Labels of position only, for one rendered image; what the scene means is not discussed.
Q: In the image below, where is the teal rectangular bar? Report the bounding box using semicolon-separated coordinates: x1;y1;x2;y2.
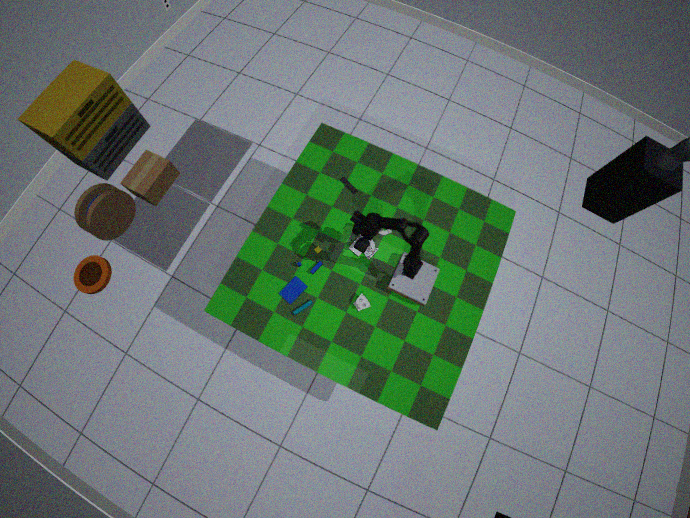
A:
293;300;313;315

